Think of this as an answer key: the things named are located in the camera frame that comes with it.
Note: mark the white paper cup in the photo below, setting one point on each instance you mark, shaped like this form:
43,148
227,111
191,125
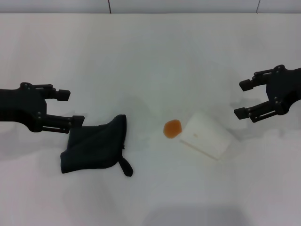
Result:
207,136

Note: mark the dark blue rag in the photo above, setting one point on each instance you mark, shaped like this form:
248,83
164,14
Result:
94,146

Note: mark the brown liquid stain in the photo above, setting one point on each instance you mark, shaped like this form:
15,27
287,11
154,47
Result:
172,129

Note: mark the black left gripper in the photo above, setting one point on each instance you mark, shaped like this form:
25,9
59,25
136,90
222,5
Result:
21,106

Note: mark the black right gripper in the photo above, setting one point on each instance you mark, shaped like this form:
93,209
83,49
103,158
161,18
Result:
289,89

